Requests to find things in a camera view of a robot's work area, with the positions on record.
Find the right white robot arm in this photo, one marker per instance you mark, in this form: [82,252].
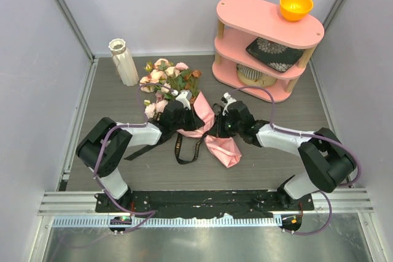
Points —
[327,163]

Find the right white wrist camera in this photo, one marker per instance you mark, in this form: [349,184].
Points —
[227,100]

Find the orange plastic bowl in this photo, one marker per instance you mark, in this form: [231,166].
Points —
[295,10]

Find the aluminium frame rail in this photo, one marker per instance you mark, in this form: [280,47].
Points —
[343,200]

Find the striped ceramic bowl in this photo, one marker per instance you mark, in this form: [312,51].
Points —
[252,77]

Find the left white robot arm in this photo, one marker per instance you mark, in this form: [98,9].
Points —
[104,146]

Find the white perforated cable duct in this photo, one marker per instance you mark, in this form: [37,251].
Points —
[113,221]

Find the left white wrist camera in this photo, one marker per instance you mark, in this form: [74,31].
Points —
[183,96]

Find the white ribbed ceramic vase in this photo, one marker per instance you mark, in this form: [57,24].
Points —
[124,63]

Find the black floral square plate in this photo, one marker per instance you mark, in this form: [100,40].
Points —
[276,56]

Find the pink artificial flower bouquet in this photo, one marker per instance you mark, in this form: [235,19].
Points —
[166,79]

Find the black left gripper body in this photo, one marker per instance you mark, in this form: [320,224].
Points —
[186,122]

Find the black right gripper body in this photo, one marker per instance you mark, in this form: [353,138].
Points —
[226,127]

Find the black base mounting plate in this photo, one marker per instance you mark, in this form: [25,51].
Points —
[207,204]

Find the pink three-tier shelf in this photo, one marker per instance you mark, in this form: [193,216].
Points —
[240,22]

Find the pink wrapping paper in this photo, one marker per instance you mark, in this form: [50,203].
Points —
[223,148]

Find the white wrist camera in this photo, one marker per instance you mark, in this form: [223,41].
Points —
[183,96]
[227,100]

